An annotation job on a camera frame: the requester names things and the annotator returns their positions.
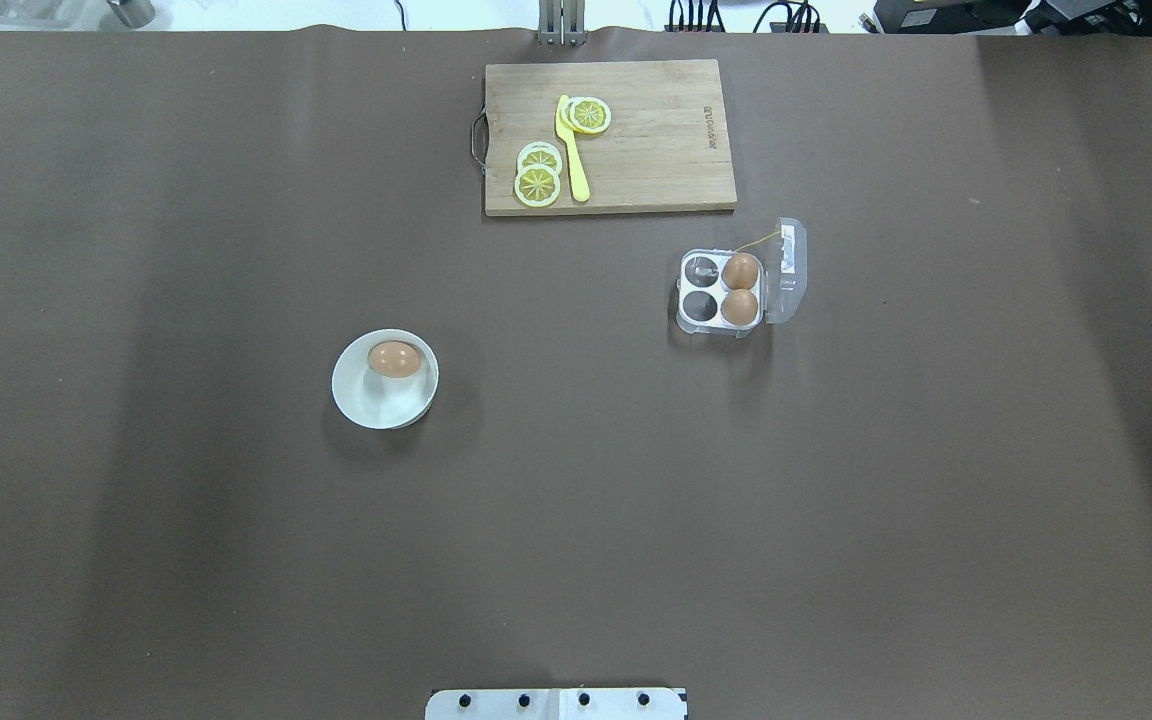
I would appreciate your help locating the clear plastic egg box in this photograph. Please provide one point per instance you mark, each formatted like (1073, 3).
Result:
(781, 290)

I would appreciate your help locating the brown egg from bowl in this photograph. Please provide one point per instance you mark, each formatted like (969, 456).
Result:
(395, 359)

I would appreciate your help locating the brown egg in box front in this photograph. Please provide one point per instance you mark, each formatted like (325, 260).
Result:
(740, 308)

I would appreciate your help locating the brown egg in box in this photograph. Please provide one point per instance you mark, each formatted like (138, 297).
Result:
(742, 271)
(740, 308)

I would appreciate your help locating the brown egg in box rear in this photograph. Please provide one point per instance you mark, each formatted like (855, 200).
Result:
(742, 271)

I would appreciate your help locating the white bowl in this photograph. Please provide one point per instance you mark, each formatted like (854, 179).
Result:
(375, 402)

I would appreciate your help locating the upper lemon slice of pair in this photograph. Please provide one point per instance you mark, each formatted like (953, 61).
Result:
(540, 153)

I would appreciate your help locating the yellow plastic knife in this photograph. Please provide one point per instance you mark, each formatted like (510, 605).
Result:
(580, 187)

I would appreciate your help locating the wooden cutting board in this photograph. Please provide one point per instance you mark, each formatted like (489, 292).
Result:
(666, 149)

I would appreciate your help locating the lemon slice near knife tip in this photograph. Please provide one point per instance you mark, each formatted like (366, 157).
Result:
(587, 115)

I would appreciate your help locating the aluminium frame post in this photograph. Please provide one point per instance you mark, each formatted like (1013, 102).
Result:
(562, 23)

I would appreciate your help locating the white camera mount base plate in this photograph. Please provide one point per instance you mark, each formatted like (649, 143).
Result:
(559, 703)

